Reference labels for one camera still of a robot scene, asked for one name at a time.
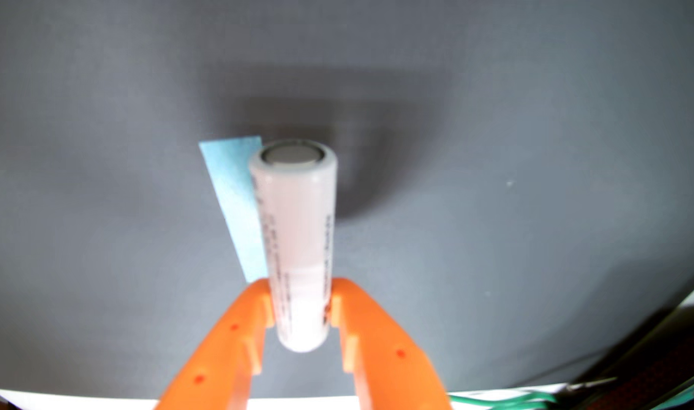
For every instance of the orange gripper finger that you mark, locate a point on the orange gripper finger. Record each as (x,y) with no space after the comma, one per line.
(386,359)
(221,359)

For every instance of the white cylindrical battery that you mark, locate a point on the white cylindrical battery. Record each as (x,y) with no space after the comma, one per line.
(295,228)

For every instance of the small white tape square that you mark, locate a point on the small white tape square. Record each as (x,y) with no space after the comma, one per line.
(233,188)

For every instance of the grey table mat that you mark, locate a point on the grey table mat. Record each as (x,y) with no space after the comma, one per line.
(495,171)

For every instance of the dark red textured pad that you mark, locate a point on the dark red textured pad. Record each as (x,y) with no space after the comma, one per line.
(654,376)

